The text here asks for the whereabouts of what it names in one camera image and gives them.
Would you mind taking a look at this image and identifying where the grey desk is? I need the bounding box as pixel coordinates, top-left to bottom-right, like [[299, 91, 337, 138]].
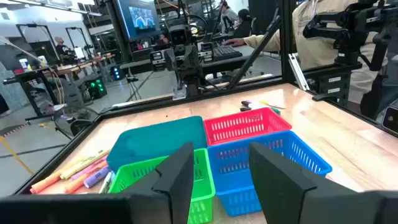
[[119, 45, 261, 78]]

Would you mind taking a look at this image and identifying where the orange highlighter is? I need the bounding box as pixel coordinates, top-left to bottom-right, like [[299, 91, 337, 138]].
[[63, 161, 109, 195], [29, 157, 85, 195]]

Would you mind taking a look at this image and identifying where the teal plastic bin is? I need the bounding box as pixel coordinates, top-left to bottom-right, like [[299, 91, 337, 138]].
[[106, 115, 208, 174]]

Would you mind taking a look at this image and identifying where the blue slotted plastic basket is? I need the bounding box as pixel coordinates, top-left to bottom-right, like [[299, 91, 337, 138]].
[[206, 130, 333, 218]]

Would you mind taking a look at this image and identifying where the yellow hanging cable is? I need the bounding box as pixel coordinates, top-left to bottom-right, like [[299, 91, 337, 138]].
[[0, 34, 67, 108]]

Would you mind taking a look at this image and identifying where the red slotted plastic basket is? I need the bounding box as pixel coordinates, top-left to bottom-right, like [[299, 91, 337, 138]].
[[203, 106, 293, 147]]

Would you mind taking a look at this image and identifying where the green slotted plastic basket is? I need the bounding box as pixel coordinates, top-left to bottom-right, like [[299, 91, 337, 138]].
[[108, 147, 216, 224]]

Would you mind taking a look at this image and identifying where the black device with blue lights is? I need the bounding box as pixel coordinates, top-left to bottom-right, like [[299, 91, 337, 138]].
[[109, 65, 124, 82]]

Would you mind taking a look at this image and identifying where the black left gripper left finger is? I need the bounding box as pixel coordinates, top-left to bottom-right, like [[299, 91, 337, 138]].
[[0, 142, 195, 224]]

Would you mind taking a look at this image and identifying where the black keyboard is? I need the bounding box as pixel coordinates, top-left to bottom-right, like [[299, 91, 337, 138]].
[[212, 45, 244, 62]]

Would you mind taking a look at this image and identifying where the wooden workbench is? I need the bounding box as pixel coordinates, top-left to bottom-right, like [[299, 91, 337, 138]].
[[2, 53, 116, 121]]

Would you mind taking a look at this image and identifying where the computer tower with green lights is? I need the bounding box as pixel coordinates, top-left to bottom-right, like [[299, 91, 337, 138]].
[[85, 77, 108, 100]]

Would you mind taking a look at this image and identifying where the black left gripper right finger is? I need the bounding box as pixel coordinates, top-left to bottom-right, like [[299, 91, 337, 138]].
[[248, 141, 398, 224]]

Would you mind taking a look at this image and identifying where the purple highlighter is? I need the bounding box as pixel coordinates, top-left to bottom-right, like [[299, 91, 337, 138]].
[[83, 165, 112, 189]]

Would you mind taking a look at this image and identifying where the yellow highlighter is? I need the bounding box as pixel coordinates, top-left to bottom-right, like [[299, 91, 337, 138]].
[[59, 149, 111, 181]]

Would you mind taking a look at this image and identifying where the silver aluminium extrusion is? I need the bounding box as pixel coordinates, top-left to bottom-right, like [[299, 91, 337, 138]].
[[287, 52, 311, 92]]

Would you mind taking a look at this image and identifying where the small black camera box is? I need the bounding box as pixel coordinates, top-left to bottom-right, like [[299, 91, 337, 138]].
[[381, 105, 398, 136]]

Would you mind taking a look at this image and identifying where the black equipment box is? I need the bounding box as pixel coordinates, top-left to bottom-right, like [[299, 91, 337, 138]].
[[131, 47, 155, 62]]

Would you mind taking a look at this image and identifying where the black computer monitor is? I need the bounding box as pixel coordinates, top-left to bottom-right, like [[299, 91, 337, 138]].
[[112, 0, 163, 42]]

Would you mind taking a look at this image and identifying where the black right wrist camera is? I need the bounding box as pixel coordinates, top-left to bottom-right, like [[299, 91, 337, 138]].
[[169, 24, 193, 48]]

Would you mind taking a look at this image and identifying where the black labelled mount box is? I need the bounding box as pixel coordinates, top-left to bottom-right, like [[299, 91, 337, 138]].
[[303, 63, 364, 107]]

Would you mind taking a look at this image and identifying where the black rig frame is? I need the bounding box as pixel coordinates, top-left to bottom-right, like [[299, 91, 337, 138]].
[[65, 27, 95, 60], [15, 24, 60, 65]]

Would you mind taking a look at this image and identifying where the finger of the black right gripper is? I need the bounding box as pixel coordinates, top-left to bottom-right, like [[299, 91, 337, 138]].
[[183, 45, 203, 78], [164, 48, 178, 74]]

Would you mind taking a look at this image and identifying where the pink highlighter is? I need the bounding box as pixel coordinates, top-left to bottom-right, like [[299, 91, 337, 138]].
[[70, 154, 109, 182]]

